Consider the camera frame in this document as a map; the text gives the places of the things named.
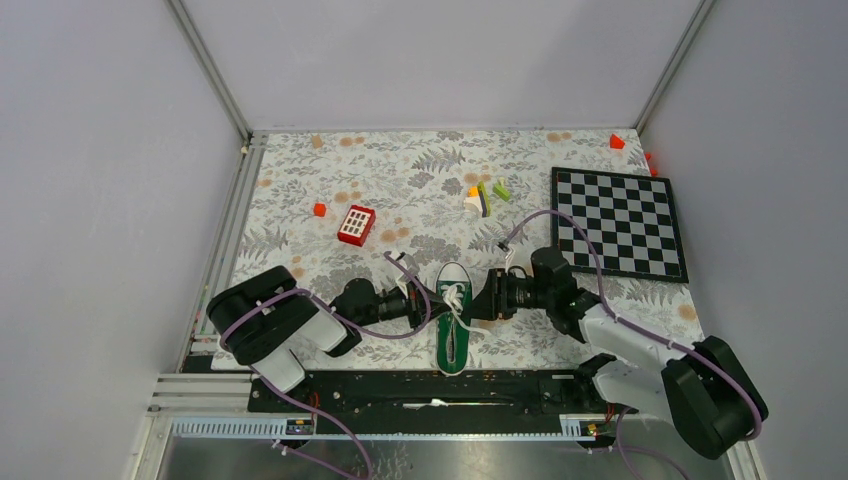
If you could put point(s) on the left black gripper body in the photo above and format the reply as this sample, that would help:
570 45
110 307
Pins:
395 305

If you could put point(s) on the black white checkerboard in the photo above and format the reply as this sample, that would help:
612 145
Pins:
630 221

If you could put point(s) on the red block far corner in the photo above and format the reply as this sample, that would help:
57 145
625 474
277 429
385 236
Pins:
615 142

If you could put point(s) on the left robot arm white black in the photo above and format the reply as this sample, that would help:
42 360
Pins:
257 317

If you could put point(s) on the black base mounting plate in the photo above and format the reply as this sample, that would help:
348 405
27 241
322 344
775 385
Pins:
426 402

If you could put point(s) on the right aluminium corner post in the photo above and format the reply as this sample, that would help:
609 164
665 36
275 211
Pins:
676 59

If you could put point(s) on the red block at wall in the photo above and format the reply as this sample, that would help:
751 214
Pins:
652 169

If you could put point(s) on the red white brick block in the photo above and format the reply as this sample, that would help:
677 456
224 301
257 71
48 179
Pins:
356 225

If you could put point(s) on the green white sneaker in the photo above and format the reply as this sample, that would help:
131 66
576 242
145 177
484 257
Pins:
452 350

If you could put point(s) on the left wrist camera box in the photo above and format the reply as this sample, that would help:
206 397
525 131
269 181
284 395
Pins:
407 268

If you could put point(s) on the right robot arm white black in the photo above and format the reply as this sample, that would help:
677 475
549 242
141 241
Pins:
662 344

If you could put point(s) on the left aluminium corner post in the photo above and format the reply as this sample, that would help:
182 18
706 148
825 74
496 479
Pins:
209 67

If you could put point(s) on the white shoelace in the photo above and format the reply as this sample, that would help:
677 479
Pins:
453 294

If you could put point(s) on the aluminium frame rail front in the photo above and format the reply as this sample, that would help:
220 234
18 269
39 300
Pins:
227 395

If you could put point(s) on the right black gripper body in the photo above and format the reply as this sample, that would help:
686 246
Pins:
513 294

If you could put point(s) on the aluminium corner post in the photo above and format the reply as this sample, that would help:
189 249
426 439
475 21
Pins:
209 67
676 59

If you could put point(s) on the floral patterned table mat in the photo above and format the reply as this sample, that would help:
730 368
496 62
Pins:
416 182

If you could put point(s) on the lime green block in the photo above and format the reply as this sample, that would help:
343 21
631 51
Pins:
501 191

